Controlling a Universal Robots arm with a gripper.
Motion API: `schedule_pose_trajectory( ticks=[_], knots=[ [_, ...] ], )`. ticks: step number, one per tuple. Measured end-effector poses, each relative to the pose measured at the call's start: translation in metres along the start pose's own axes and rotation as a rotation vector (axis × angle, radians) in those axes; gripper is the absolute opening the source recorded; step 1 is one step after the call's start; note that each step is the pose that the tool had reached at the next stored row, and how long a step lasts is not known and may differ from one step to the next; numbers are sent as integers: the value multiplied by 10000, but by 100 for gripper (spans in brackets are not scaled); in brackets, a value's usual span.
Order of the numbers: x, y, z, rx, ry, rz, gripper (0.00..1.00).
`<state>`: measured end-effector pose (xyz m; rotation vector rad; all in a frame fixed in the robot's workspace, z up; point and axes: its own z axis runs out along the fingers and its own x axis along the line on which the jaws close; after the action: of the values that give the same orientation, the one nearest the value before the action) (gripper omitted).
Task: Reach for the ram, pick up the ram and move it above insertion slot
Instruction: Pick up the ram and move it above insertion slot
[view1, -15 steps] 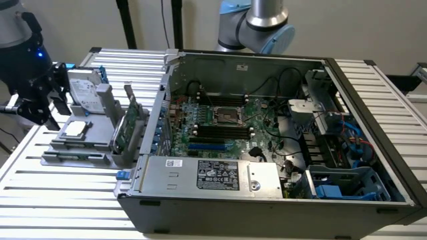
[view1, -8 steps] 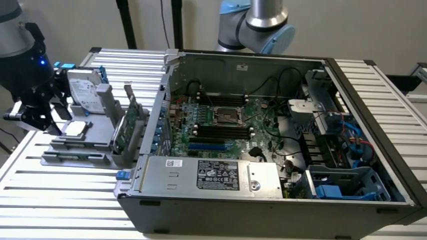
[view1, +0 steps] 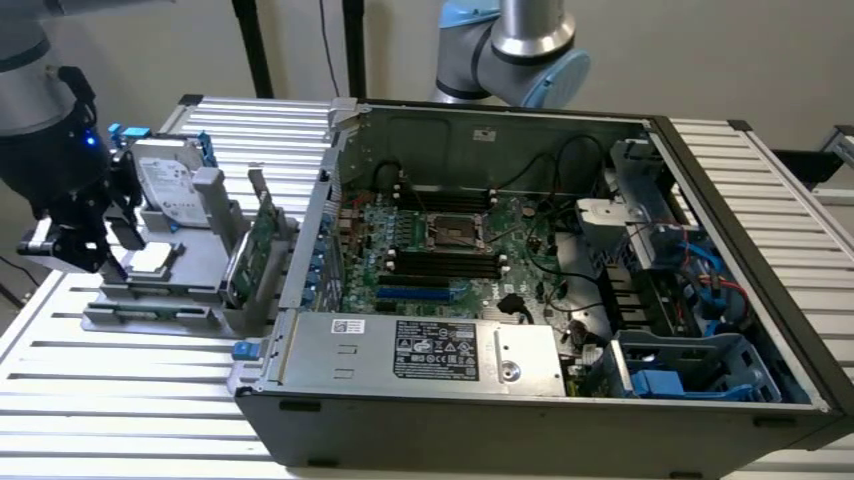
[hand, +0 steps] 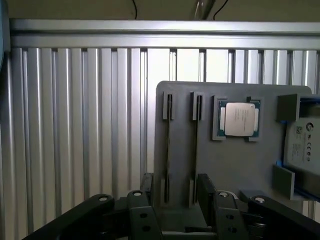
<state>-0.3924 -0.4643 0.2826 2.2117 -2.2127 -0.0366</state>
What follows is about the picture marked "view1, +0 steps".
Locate short black wire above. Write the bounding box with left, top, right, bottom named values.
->
left=370, top=160, right=403, bottom=195

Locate green motherboard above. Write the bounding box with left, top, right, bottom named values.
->
left=331, top=191, right=583, bottom=322

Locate thin black hanging cable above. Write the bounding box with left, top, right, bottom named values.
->
left=316, top=0, right=343, bottom=97

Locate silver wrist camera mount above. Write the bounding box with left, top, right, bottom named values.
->
left=15, top=216, right=60, bottom=259

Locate black PC case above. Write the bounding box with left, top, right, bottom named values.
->
left=231, top=96, right=854, bottom=469

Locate metal disk bay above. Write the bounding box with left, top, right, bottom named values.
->
left=574, top=138, right=705, bottom=272

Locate blue plastic drive cage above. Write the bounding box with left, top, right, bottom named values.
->
left=591, top=328, right=783, bottom=402

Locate black stand pole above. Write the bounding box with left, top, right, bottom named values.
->
left=340, top=0, right=370, bottom=99
left=228, top=0, right=276, bottom=99

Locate silver hard disk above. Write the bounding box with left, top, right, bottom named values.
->
left=128, top=139, right=206, bottom=230

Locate grey power supply unit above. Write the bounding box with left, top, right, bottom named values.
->
left=278, top=312, right=570, bottom=397

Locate black bracket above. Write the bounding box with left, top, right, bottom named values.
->
left=771, top=148, right=843, bottom=192

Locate black RAM slot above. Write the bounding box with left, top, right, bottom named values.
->
left=402, top=192, right=496, bottom=201
left=395, top=249, right=503, bottom=259
left=403, top=186, right=496, bottom=195
left=391, top=262, right=503, bottom=272
left=394, top=255, right=503, bottom=266
left=388, top=268, right=503, bottom=280

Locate black floor cable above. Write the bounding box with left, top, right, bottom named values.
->
left=0, top=256, right=43, bottom=307

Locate blue disk bracket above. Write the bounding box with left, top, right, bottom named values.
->
left=105, top=124, right=219, bottom=172

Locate grey parts rack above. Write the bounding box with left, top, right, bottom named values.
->
left=79, top=166, right=303, bottom=337

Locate aluminium profile frame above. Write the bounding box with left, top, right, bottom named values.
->
left=810, top=124, right=854, bottom=205

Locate green RAM stick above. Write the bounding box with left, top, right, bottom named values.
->
left=113, top=304, right=210, bottom=322
left=124, top=283, right=223, bottom=297

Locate red wire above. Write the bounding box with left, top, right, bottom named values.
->
left=705, top=278, right=750, bottom=322

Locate long black wire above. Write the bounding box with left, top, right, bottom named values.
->
left=498, top=134, right=607, bottom=197

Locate CPU socket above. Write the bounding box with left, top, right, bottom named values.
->
left=422, top=213, right=490, bottom=254

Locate black expansion slot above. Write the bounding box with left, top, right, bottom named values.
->
left=374, top=300, right=443, bottom=314

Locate silver CPU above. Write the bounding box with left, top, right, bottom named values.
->
left=124, top=242, right=186, bottom=277

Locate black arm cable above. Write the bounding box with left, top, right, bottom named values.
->
left=55, top=64, right=100, bottom=132

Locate blue wire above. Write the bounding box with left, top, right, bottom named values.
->
left=671, top=238, right=727, bottom=342

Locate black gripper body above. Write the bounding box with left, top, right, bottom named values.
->
left=0, top=121, right=113, bottom=222

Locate green graphics card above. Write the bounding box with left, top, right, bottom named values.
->
left=222, top=161, right=280, bottom=307

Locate blue expansion slot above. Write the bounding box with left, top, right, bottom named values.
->
left=378, top=285, right=452, bottom=302

